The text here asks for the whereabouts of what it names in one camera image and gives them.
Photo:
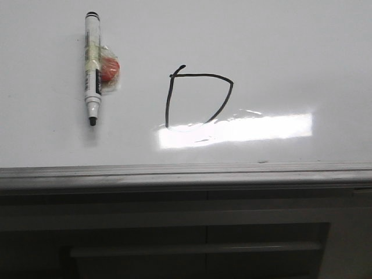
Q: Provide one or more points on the white whiteboard marker pen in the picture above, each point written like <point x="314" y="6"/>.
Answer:
<point x="93" y="66"/>

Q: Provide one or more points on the white whiteboard with aluminium frame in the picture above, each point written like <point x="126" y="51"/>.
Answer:
<point x="213" y="95"/>

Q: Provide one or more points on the white cabinet with drawers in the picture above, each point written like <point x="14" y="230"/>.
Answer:
<point x="239" y="234"/>

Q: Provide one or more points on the red round magnet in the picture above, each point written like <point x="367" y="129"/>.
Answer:
<point x="110" y="70"/>

